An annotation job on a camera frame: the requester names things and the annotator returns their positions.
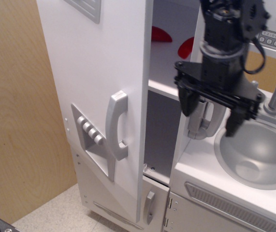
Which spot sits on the silver oven vent handle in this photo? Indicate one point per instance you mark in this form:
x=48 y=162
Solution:
x=230 y=209

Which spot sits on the upper brass hinge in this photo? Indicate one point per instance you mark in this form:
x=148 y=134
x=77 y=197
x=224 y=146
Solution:
x=169 y=202

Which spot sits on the silver door handle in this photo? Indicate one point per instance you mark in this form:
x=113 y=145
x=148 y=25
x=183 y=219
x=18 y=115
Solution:
x=118 y=104
x=148 y=207

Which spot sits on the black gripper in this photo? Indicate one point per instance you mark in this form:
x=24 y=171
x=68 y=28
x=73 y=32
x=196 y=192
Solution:
x=223 y=81

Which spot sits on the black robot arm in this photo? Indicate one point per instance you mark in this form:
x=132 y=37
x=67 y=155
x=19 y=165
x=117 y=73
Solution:
x=230 y=26

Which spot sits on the white lower freezer door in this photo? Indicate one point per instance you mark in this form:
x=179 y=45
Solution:
x=105 y=199

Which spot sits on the silver door vent panel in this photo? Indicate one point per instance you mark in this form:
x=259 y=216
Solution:
x=89 y=8

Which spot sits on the silver ice dispenser panel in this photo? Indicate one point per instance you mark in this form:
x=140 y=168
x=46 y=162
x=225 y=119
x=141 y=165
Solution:
x=94 y=144

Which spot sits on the red toy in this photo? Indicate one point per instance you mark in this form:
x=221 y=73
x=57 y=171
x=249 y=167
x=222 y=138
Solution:
x=186 y=48
x=159 y=35

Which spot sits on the red toy right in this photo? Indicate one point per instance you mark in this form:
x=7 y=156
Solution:
x=186 y=48

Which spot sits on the lower brass hinge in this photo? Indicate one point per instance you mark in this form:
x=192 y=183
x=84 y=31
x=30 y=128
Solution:
x=166 y=222

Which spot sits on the white fridge door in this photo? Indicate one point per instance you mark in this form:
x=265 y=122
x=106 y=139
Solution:
x=91 y=62

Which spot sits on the white oven door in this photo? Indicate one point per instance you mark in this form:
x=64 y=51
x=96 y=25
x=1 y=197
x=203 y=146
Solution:
x=187 y=216

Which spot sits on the brass hinge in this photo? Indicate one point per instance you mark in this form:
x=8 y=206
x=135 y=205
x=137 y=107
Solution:
x=169 y=202
x=166 y=222

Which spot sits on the white fridge shelf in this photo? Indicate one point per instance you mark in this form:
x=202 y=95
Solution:
x=164 y=90

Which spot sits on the white toy kitchen cabinet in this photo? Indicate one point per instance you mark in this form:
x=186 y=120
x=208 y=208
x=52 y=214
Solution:
x=171 y=157

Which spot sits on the red toy left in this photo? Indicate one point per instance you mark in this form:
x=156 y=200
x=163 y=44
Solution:
x=159 y=35

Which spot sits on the silver round sink basin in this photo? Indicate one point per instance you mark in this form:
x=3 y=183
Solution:
x=250 y=155

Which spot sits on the silver toy telephone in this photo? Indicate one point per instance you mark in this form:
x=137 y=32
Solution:
x=205 y=120

